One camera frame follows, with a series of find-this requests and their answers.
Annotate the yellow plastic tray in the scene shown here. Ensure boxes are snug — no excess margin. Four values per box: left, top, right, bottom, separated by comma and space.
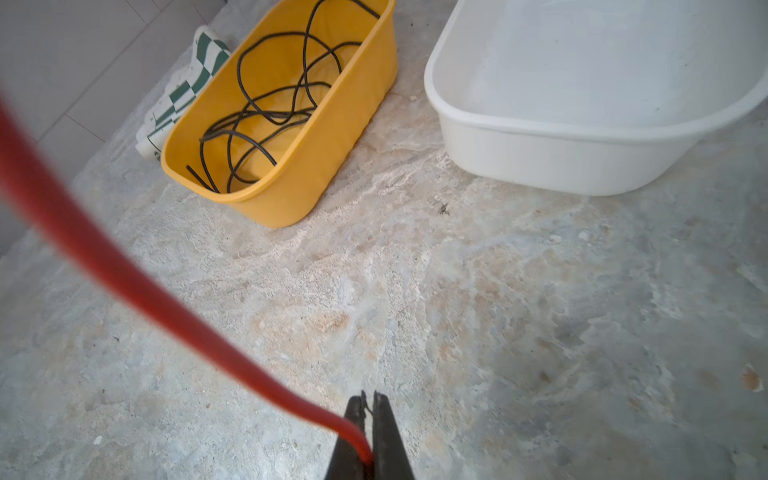
161, 1, 397, 228

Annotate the white plastic tray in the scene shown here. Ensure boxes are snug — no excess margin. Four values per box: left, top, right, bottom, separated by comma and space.
424, 1, 767, 196

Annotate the black cable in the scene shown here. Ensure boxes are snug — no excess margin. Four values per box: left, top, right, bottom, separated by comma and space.
184, 0, 382, 196

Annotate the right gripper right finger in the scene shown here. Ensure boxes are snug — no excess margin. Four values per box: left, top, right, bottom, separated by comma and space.
372, 392, 415, 480

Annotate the green white checkerboard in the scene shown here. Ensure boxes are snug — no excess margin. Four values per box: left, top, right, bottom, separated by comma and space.
135, 25, 231, 161

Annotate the red cable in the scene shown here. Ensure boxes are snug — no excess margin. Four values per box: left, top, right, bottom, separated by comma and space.
0, 95, 376, 467

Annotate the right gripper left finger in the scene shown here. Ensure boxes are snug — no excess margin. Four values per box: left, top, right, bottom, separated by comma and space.
325, 392, 367, 480

